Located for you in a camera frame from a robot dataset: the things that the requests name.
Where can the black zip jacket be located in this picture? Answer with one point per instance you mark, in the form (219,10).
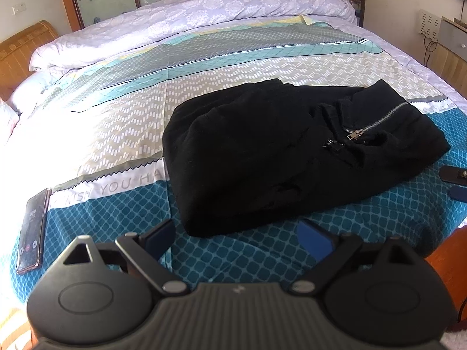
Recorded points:
(255,153)

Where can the teal patterned quilt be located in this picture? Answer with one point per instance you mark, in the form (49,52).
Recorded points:
(109,135)

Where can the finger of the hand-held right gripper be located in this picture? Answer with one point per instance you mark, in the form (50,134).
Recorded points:
(454,175)

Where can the grey drawer cabinet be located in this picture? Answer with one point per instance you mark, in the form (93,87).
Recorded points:
(454,38)

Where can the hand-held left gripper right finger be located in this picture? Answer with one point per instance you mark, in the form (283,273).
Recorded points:
(313,238)

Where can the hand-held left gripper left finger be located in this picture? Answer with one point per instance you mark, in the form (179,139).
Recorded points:
(161,235)

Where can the white wall socket strip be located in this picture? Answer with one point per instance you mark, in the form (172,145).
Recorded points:
(428,23)

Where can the lilac floral duvet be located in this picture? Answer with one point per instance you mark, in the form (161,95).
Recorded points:
(200,11)

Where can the white wall outlet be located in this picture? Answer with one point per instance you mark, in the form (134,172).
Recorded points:
(20,7)

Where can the white pillow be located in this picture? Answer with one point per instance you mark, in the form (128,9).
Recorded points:
(7,120)
(29,87)

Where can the smartphone with pink case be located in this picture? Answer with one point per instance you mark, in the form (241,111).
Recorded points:
(32,231)

